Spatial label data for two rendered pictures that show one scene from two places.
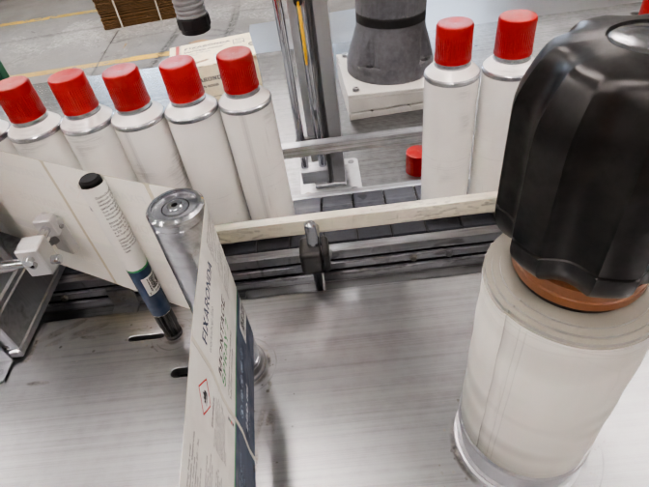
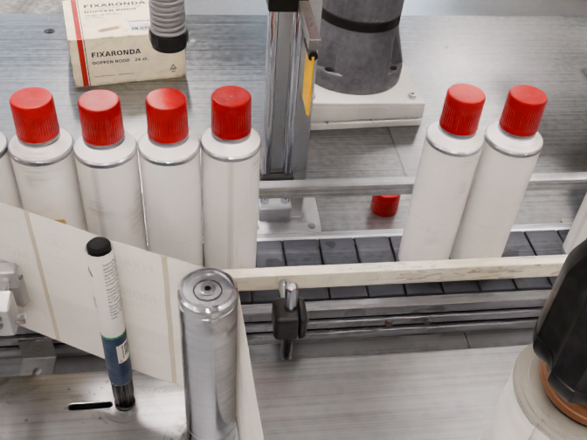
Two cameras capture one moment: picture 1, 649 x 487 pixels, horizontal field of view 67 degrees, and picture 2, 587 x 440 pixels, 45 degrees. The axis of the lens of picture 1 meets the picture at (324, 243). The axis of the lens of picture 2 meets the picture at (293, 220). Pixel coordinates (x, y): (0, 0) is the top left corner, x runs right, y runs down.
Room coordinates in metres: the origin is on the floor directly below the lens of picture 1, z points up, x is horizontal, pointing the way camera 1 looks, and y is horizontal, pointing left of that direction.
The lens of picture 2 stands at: (-0.05, 0.11, 1.40)
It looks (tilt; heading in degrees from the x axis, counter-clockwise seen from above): 42 degrees down; 346
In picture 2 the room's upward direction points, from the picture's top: 5 degrees clockwise
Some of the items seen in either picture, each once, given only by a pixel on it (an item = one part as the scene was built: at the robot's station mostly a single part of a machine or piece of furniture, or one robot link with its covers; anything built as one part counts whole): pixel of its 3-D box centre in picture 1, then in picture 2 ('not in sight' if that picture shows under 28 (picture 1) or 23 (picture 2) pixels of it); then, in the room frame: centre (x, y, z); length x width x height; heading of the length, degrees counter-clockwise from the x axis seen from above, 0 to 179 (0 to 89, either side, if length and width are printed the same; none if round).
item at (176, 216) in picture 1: (213, 299); (210, 375); (0.25, 0.09, 0.97); 0.05 x 0.05 x 0.19
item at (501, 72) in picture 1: (502, 120); (497, 186); (0.43, -0.20, 0.98); 0.05 x 0.05 x 0.20
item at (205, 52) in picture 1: (216, 71); (124, 38); (0.94, 0.16, 0.87); 0.16 x 0.12 x 0.07; 96
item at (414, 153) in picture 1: (417, 159); (385, 197); (0.57, -0.15, 0.85); 0.03 x 0.03 x 0.03
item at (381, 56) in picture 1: (389, 38); (354, 36); (0.84, -0.17, 0.92); 0.15 x 0.15 x 0.10
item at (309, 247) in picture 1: (318, 265); (289, 328); (0.35, 0.01, 0.89); 0.03 x 0.03 x 0.12; 87
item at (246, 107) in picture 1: (257, 149); (231, 191); (0.44, 0.05, 0.98); 0.05 x 0.05 x 0.20
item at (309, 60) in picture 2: (301, 26); (307, 75); (0.45, -0.01, 1.09); 0.03 x 0.01 x 0.06; 177
